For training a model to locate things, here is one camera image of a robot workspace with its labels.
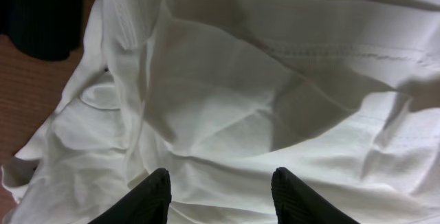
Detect black folded garment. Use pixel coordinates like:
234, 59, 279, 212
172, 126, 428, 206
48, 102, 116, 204
1, 0, 83, 61

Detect white printed t-shirt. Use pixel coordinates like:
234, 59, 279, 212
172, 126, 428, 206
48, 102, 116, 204
2, 0, 439, 223

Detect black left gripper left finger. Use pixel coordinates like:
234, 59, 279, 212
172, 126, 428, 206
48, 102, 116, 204
89, 168, 171, 224

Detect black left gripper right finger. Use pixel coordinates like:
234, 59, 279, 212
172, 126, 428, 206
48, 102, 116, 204
271, 167, 358, 224

